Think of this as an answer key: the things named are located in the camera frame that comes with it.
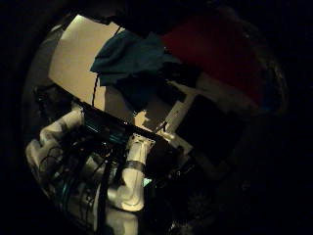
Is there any red cloth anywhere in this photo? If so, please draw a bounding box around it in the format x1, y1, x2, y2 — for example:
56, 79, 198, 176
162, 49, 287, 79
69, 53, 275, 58
161, 15, 267, 107

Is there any dark blue cloth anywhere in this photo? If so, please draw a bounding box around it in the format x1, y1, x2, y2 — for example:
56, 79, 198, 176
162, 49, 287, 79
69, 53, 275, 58
89, 28, 184, 114

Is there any black box with teal lights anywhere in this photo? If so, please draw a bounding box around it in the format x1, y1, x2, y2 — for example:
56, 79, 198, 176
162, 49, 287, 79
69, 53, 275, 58
77, 101, 160, 148

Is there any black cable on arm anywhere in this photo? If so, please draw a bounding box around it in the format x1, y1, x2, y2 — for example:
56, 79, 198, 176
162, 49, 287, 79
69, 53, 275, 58
38, 136, 125, 235

